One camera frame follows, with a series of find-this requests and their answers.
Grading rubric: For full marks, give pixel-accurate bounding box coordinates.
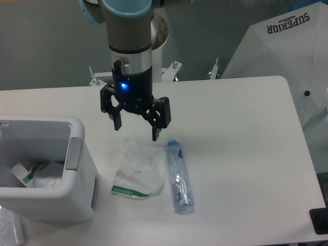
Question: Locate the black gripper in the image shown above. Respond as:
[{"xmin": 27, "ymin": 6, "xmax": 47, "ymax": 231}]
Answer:
[{"xmin": 100, "ymin": 60, "xmax": 171, "ymax": 141}]

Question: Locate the white plastic bag green print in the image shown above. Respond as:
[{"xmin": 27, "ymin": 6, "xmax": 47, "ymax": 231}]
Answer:
[{"xmin": 111, "ymin": 138, "xmax": 167, "ymax": 200}]

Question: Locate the crushed clear plastic bottle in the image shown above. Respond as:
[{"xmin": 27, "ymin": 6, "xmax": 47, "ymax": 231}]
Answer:
[{"xmin": 166, "ymin": 139, "xmax": 195, "ymax": 214}]

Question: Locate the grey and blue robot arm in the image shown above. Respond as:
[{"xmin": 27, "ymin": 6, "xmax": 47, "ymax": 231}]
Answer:
[{"xmin": 79, "ymin": 1, "xmax": 171, "ymax": 141}]

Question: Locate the white trash can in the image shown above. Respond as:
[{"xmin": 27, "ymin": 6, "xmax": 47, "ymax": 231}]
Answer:
[{"xmin": 1, "ymin": 115, "xmax": 98, "ymax": 222}]

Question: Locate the trash inside the can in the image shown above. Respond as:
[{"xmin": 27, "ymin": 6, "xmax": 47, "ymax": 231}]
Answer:
[{"xmin": 10, "ymin": 161, "xmax": 64, "ymax": 189}]

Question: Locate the white Superior umbrella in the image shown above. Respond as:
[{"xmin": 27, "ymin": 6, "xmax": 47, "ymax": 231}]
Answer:
[{"xmin": 222, "ymin": 1, "xmax": 327, "ymax": 166}]

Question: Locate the white paper sheet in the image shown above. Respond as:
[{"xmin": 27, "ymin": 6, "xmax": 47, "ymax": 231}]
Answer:
[{"xmin": 1, "ymin": 206, "xmax": 26, "ymax": 245}]

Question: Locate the black device at table edge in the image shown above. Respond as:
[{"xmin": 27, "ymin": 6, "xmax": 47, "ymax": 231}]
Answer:
[{"xmin": 310, "ymin": 208, "xmax": 327, "ymax": 235}]

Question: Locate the white metal base frame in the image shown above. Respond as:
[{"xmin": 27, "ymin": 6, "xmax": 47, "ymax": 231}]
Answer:
[{"xmin": 88, "ymin": 57, "xmax": 221, "ymax": 87}]

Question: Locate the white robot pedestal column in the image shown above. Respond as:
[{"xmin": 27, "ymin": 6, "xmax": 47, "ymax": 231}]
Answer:
[{"xmin": 152, "ymin": 47, "xmax": 162, "ymax": 83}]

